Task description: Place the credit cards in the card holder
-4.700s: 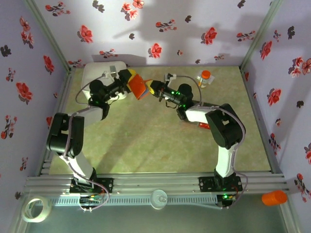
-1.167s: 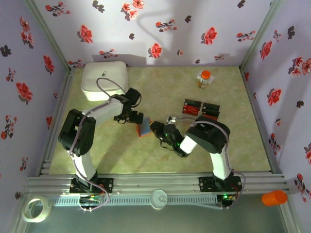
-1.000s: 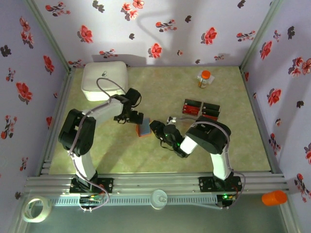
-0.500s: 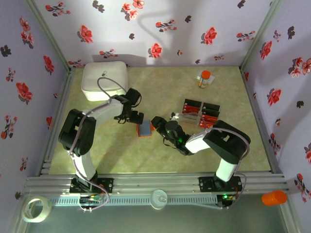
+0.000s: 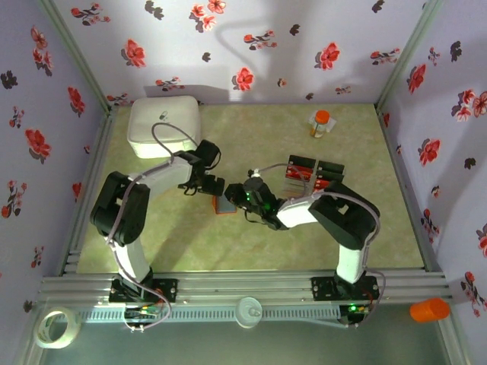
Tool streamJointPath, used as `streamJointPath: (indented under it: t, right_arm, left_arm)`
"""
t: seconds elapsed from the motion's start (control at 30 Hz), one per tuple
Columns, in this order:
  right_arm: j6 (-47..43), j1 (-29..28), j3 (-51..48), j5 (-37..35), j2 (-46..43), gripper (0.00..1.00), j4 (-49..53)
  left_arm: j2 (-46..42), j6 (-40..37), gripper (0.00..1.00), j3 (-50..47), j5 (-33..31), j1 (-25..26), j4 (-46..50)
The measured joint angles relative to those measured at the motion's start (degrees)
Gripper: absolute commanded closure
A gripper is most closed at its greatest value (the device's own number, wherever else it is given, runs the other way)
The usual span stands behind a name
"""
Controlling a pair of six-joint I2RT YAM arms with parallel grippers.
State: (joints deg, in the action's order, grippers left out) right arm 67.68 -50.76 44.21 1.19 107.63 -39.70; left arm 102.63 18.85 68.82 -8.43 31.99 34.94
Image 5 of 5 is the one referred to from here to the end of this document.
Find red and black packets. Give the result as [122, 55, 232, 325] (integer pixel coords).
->
[282, 153, 347, 199]

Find black VIP card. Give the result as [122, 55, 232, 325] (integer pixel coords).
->
[288, 154, 317, 168]
[317, 160, 346, 173]
[315, 170, 345, 182]

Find white medicine bag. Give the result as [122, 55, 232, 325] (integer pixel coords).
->
[127, 95, 202, 160]

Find pill bottle with orange cap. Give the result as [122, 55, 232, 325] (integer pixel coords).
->
[310, 109, 331, 138]

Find orange plastic cup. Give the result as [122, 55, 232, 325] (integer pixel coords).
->
[409, 297, 451, 324]

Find clear tape roll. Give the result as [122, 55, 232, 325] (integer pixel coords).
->
[33, 306, 82, 350]

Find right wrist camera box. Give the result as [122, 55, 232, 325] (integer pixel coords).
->
[242, 174, 269, 200]

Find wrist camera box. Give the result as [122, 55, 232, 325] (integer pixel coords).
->
[196, 139, 223, 171]
[242, 174, 269, 200]

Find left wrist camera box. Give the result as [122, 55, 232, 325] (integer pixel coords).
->
[196, 139, 223, 171]

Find left arm grey cable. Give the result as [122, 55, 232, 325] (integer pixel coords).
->
[107, 122, 199, 331]

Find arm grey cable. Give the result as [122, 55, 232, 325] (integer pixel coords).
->
[107, 122, 199, 331]
[250, 162, 387, 328]

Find wide aluminium base rail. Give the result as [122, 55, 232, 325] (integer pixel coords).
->
[37, 269, 454, 305]

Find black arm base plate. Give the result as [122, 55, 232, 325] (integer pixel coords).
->
[310, 276, 380, 302]
[109, 278, 179, 304]

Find aluminium frame rail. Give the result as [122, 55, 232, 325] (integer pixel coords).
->
[56, 106, 119, 275]
[374, 106, 444, 273]

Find white slotted cable duct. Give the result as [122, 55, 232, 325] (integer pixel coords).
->
[78, 306, 342, 325]

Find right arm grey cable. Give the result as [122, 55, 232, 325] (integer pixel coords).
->
[250, 162, 387, 328]

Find circuit board with wires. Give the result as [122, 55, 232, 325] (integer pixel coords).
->
[339, 303, 372, 329]
[123, 303, 163, 331]

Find aluminium frame post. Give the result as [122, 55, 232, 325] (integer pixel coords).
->
[11, 302, 49, 365]
[37, 0, 117, 113]
[374, 0, 446, 112]
[437, 303, 471, 365]

